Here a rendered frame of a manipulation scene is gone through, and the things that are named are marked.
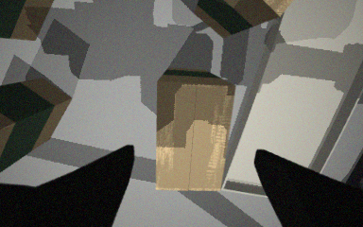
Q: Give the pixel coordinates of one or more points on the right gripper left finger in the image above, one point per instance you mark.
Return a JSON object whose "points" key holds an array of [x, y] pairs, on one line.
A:
{"points": [[89, 196]]}

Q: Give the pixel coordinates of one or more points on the white shallow tray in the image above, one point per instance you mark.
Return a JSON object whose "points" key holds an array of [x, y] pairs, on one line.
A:
{"points": [[312, 80]]}

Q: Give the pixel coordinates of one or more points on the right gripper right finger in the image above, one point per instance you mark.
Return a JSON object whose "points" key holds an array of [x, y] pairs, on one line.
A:
{"points": [[302, 197]]}

